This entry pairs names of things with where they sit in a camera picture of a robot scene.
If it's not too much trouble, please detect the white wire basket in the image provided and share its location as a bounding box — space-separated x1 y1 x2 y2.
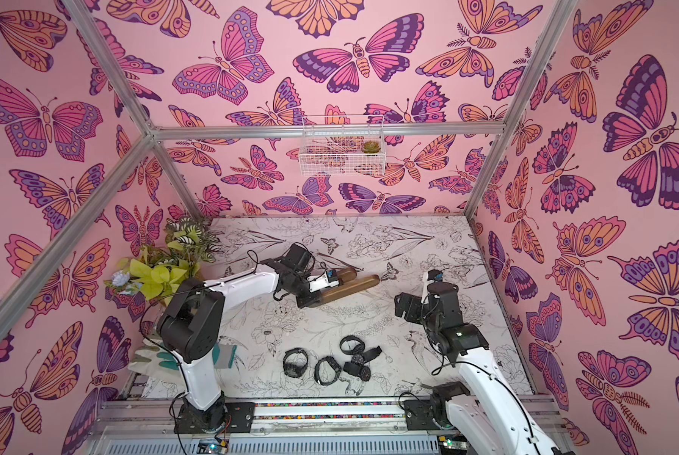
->
296 114 387 178

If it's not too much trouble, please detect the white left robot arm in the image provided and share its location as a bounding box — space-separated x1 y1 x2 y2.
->
157 244 340 432

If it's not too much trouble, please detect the black watch with dial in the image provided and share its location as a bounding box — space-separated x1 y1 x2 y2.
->
352 346 382 366

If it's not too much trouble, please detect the wooden watch stand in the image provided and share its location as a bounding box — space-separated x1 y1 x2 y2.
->
318 267 381 305

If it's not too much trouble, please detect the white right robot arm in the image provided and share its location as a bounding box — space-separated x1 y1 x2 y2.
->
394 280 564 454

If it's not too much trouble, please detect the small succulent plant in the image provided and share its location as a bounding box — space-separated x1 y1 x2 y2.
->
361 140 382 155

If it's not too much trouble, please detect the green potted plant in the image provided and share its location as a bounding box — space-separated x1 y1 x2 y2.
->
104 215 220 320

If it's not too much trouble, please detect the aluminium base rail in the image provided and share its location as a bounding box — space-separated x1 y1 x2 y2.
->
82 391 568 455

